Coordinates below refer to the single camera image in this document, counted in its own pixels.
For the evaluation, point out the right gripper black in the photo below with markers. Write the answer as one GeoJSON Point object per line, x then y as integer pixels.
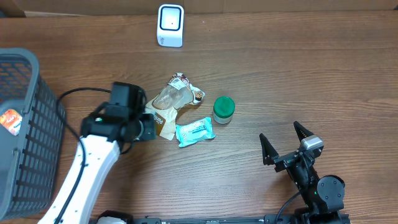
{"type": "Point", "coordinates": [285, 161]}

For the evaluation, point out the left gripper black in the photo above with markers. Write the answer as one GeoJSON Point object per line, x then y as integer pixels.
{"type": "Point", "coordinates": [147, 131]}

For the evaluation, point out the brown clear snack bag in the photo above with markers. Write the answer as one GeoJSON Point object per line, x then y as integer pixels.
{"type": "Point", "coordinates": [177, 93]}

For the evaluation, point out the teal tissue pack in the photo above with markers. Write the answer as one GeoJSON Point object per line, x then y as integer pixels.
{"type": "Point", "coordinates": [194, 132]}

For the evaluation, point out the green lid jar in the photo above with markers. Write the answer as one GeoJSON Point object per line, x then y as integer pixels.
{"type": "Point", "coordinates": [223, 110]}

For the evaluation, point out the orange snack packet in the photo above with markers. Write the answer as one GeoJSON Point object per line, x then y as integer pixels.
{"type": "Point", "coordinates": [12, 121]}

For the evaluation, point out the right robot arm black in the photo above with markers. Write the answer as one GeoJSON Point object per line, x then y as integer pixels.
{"type": "Point", "coordinates": [318, 200]}

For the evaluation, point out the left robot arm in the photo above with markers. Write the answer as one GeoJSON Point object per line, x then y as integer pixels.
{"type": "Point", "coordinates": [104, 132]}

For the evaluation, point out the white barcode scanner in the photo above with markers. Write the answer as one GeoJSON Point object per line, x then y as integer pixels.
{"type": "Point", "coordinates": [170, 25]}

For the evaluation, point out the grey plastic mesh basket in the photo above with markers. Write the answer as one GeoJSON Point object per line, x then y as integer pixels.
{"type": "Point", "coordinates": [29, 161]}

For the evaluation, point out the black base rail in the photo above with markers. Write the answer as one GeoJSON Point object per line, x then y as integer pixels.
{"type": "Point", "coordinates": [110, 216]}

